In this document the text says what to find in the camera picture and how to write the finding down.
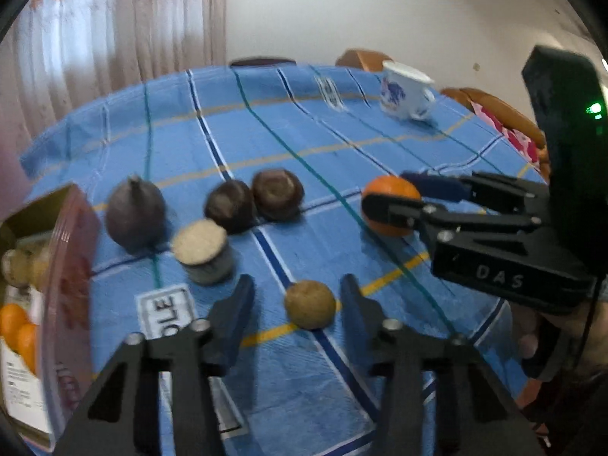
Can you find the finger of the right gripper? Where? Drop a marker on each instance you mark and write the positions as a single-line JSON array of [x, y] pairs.
[[435, 224], [500, 193]]

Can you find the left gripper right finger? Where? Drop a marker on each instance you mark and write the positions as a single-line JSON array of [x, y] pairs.
[[474, 414]]

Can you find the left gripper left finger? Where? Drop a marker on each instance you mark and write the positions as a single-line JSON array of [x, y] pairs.
[[119, 415]]

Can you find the small orange front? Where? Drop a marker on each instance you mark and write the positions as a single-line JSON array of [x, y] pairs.
[[26, 346]]

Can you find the small orange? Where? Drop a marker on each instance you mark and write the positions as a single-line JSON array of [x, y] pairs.
[[26, 346], [12, 317]]

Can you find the dark chestnut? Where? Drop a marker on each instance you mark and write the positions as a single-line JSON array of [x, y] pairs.
[[231, 206], [278, 194]]

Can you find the purple round fruit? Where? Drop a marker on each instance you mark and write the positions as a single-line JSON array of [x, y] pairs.
[[135, 214]]

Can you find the right hand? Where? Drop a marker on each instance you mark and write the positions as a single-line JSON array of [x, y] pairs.
[[575, 345]]

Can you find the pink floral cushion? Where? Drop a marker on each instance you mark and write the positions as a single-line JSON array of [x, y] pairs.
[[534, 155]]

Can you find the white paper sheet in tin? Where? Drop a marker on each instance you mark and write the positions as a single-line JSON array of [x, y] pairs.
[[22, 392]]

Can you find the white blue floral mug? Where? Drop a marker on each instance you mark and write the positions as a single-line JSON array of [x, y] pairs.
[[405, 92]]

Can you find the brown wooden chair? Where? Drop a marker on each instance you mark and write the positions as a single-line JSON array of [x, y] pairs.
[[364, 59]]

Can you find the blue plaid tablecloth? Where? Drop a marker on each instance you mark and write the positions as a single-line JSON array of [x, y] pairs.
[[293, 392]]

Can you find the pink metal tin box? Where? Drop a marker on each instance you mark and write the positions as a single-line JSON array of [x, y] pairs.
[[66, 223]]

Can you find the dark round stool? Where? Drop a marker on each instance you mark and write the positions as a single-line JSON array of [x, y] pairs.
[[261, 62]]

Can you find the pink floral curtain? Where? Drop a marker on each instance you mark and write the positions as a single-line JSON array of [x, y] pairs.
[[61, 54]]

